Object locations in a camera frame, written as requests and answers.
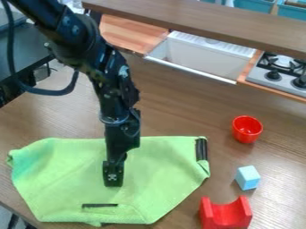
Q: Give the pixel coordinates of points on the green cloth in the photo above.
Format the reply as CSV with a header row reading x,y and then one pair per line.
x,y
159,179

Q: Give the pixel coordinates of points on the toy stove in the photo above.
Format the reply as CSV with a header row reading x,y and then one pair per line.
x,y
281,74

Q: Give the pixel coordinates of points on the toy sink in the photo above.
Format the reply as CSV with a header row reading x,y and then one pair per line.
x,y
203,55

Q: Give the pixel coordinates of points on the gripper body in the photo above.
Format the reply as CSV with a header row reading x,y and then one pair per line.
x,y
121,135

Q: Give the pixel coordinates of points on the red arch block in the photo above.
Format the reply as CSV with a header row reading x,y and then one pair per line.
x,y
225,213

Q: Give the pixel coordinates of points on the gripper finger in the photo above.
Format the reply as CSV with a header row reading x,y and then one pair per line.
x,y
113,174

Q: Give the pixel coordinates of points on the light blue block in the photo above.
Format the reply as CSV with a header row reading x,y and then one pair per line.
x,y
248,178

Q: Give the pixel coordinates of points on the red cup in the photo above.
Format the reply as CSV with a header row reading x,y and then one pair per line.
x,y
247,129

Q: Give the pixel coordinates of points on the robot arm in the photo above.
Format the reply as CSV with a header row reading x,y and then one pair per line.
x,y
79,38

